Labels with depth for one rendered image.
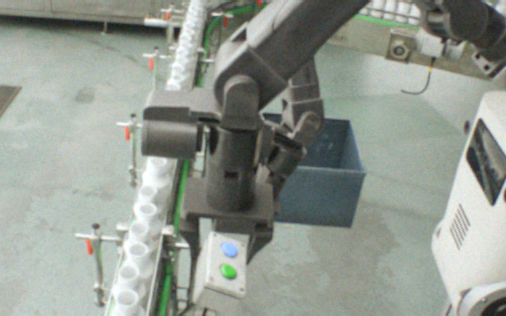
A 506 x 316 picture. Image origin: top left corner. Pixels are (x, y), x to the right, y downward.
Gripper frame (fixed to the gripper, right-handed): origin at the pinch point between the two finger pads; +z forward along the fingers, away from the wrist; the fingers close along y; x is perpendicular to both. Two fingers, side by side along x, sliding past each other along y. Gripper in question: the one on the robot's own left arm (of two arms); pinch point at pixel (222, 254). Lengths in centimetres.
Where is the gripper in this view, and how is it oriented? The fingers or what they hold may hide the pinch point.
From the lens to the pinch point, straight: 71.8
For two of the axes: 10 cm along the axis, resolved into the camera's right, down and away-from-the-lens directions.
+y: 10.0, 0.9, 0.2
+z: -0.9, 8.4, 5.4
